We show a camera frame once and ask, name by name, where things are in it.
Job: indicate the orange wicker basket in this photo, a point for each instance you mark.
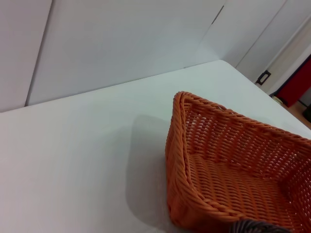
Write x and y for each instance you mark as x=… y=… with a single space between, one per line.
x=233 y=174

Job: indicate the dark brown wicker basket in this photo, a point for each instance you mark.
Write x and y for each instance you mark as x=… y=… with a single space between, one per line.
x=257 y=226

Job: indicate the red cabinet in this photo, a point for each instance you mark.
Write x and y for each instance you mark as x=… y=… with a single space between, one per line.
x=295 y=87

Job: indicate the black wall socket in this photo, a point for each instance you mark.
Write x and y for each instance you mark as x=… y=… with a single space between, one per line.
x=264 y=77

